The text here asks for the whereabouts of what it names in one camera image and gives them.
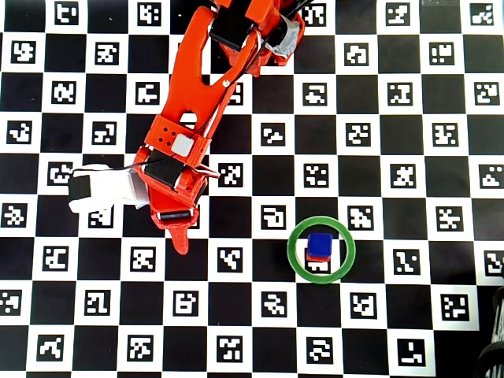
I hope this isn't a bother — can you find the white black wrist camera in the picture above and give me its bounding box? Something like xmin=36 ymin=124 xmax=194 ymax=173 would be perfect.
xmin=68 ymin=163 xmax=151 ymax=214

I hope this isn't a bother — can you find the green flat ring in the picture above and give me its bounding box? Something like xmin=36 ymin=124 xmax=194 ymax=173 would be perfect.
xmin=286 ymin=215 xmax=357 ymax=285

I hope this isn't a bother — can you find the blue cube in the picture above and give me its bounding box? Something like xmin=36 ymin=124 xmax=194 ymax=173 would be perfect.
xmin=306 ymin=232 xmax=334 ymax=259

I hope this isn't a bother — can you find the red gripper body black motor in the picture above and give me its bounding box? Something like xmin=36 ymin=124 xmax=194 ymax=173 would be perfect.
xmin=135 ymin=168 xmax=210 ymax=232

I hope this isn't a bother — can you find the black white ArUco checkerboard mat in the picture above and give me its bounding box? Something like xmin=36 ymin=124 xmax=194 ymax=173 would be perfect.
xmin=0 ymin=0 xmax=504 ymax=378

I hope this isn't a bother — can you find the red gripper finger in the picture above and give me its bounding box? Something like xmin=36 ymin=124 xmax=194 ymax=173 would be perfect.
xmin=166 ymin=224 xmax=191 ymax=258

